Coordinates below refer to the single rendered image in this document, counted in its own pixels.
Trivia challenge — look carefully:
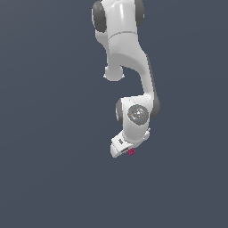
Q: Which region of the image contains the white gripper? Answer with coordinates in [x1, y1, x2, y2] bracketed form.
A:
[110, 127, 151, 159]

